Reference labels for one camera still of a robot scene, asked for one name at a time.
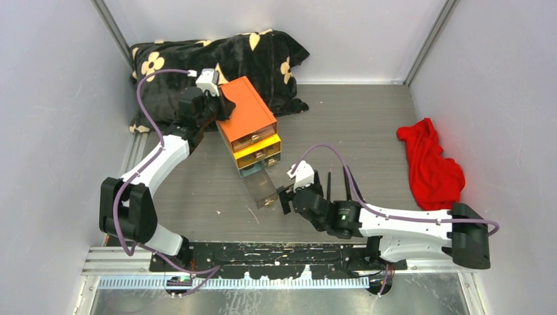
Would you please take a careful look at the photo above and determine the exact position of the red cloth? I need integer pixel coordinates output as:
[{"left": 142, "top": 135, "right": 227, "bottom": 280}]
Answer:
[{"left": 396, "top": 117, "right": 466, "bottom": 211}]

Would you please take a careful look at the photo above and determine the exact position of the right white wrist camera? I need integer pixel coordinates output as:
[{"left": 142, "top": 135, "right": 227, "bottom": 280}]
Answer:
[{"left": 286, "top": 160, "right": 315, "bottom": 191}]

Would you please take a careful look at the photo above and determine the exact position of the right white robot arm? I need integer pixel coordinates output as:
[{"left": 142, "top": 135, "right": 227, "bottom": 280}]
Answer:
[{"left": 277, "top": 184, "right": 491, "bottom": 270}]

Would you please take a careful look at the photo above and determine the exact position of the orange drawer organizer box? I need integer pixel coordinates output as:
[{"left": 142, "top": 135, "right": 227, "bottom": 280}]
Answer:
[{"left": 216, "top": 76, "right": 282, "bottom": 178}]

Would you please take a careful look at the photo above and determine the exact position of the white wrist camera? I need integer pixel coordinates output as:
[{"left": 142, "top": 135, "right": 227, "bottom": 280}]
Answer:
[
  {"left": 286, "top": 160, "right": 315, "bottom": 191},
  {"left": 187, "top": 68, "right": 220, "bottom": 96}
]

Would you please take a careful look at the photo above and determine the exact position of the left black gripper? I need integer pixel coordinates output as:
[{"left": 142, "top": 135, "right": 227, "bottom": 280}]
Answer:
[{"left": 197, "top": 89, "right": 234, "bottom": 128}]

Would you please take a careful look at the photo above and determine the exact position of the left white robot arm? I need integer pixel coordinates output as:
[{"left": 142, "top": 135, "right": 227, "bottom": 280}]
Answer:
[{"left": 99, "top": 87, "right": 236, "bottom": 271}]

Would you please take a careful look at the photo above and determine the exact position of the clear drawer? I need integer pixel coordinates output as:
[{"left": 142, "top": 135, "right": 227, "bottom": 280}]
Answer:
[{"left": 240, "top": 167, "right": 279, "bottom": 209}]

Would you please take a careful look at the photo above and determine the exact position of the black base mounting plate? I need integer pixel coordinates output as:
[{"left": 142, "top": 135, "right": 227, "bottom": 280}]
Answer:
[{"left": 149, "top": 241, "right": 408, "bottom": 281}]

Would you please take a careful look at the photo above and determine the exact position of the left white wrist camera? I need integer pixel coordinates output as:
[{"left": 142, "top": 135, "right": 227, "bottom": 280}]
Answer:
[{"left": 187, "top": 68, "right": 220, "bottom": 96}]

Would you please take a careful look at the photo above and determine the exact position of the black floral blanket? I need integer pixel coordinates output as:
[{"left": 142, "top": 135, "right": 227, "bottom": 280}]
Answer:
[{"left": 129, "top": 29, "right": 310, "bottom": 133}]

